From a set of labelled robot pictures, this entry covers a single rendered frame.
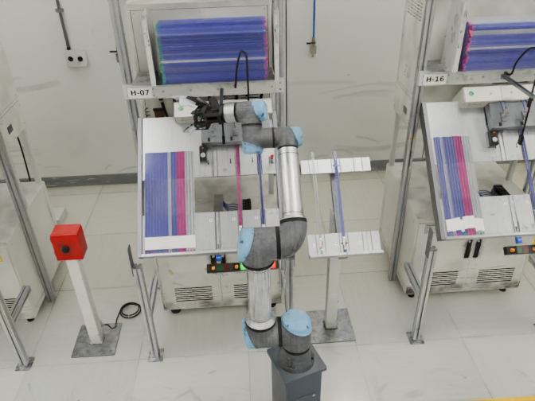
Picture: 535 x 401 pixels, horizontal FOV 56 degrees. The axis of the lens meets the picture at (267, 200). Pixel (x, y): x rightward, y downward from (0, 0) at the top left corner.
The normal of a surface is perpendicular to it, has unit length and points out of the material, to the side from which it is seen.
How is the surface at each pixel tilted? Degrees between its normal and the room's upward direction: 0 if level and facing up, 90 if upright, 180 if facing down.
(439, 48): 90
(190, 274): 90
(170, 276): 90
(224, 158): 43
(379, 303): 0
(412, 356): 0
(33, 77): 90
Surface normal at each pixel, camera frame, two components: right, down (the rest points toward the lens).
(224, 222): 0.03, -0.25
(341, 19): 0.07, 0.54
